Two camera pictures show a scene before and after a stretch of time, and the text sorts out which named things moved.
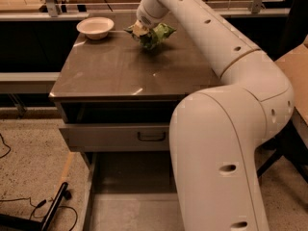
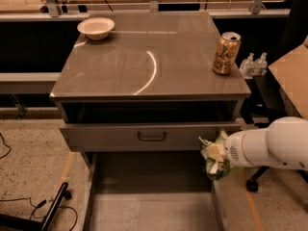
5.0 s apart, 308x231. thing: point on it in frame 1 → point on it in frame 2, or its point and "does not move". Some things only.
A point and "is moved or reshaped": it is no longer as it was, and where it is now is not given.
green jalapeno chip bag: x=155 y=36 is moved or reshaped
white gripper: x=143 y=16 → x=233 y=149
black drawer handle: x=151 y=139 does not move
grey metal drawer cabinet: x=115 y=102 does not move
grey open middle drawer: x=133 y=191 does not move
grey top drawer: x=116 y=137 does not move
